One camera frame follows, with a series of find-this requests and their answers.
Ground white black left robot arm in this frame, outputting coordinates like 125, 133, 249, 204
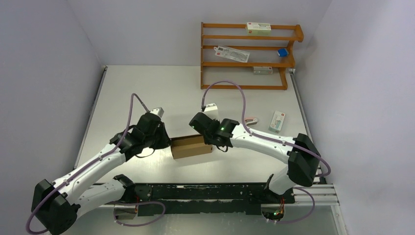
26, 107, 171, 235

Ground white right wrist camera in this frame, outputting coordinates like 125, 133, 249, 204
202, 103, 220, 121

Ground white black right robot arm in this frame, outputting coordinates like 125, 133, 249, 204
189, 112, 321, 203

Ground white flat box bottom shelf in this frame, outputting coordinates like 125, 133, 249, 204
253, 67, 274, 75

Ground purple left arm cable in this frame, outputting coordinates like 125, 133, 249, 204
25, 93, 166, 235

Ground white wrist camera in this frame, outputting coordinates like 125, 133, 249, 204
202, 103, 220, 121
150, 107, 164, 118

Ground orange wooden shelf rack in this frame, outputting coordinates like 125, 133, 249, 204
200, 23, 304, 90

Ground brown cardboard box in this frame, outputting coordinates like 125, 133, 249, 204
170, 135, 213, 160

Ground white green box top shelf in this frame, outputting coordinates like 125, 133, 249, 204
245, 22, 272, 36

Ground blue small object on shelf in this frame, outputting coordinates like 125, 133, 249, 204
277, 48, 289, 57

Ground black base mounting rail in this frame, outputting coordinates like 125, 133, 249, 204
113, 174, 295, 216

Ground clear plastic packet on shelf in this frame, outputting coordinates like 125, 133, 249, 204
213, 46, 250, 63

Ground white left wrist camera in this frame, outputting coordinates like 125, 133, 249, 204
150, 107, 164, 118

